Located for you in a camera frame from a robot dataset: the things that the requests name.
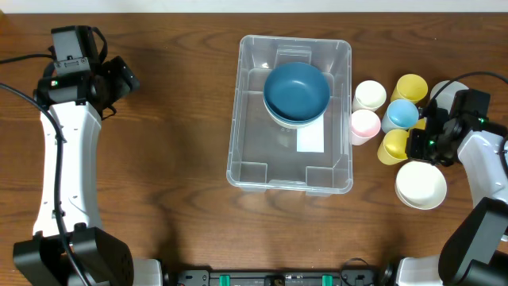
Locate light blue cup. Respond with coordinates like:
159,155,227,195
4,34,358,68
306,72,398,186
381,99,419,133

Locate grey small bowl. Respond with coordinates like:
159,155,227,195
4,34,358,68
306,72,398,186
429,80,469,113

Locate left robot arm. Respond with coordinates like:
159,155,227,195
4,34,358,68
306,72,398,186
13,25,164,285

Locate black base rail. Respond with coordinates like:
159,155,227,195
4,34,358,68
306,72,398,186
163,266,396,286

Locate pink cup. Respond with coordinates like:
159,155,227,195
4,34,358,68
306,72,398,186
350,110,381,145

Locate cream large bowl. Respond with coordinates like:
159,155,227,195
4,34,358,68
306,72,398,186
267,110,324,129

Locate clear plastic storage container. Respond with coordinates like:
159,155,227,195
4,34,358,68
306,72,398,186
226,35,353,196

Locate white small bowl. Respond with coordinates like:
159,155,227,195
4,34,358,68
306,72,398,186
394,161,448,211

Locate yellow small bowl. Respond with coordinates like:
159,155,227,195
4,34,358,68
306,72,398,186
410,118,427,130

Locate white label in container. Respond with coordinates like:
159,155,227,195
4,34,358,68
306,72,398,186
296,115,325,153

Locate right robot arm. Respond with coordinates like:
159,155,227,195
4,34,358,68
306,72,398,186
390,89,507,286

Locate blue bowl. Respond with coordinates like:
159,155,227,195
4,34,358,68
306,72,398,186
264,62,331,121
264,102,326,123

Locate cream cup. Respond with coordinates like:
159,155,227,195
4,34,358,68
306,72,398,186
352,80,387,112

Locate yellow cup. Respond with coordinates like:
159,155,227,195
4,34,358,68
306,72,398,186
377,129,409,165
391,74,429,104

